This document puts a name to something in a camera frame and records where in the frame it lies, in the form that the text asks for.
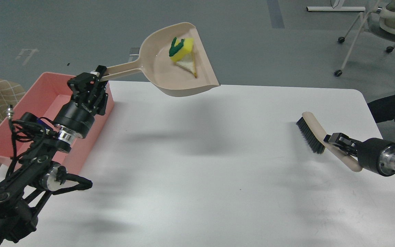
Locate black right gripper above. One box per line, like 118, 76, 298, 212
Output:
323, 132, 395, 177

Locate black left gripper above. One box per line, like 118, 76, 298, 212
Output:
53, 66, 109, 139

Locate beige hand brush black bristles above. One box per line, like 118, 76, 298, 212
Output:
296, 111, 363, 172

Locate beige plastic dustpan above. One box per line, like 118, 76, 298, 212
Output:
102, 22, 220, 97

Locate yellow green sponge piece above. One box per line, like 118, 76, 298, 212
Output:
169, 37, 194, 62

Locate beige white scrap strip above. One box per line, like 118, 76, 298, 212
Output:
175, 51, 198, 78

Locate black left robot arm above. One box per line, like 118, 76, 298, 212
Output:
0, 66, 108, 245

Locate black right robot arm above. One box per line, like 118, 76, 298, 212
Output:
324, 94, 395, 177

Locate pink plastic bin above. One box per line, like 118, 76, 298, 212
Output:
0, 72, 114, 175

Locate grey floor outlet plate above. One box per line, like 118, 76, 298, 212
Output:
129, 47, 141, 57

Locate beige chair on casters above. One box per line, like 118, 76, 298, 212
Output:
334, 0, 395, 77

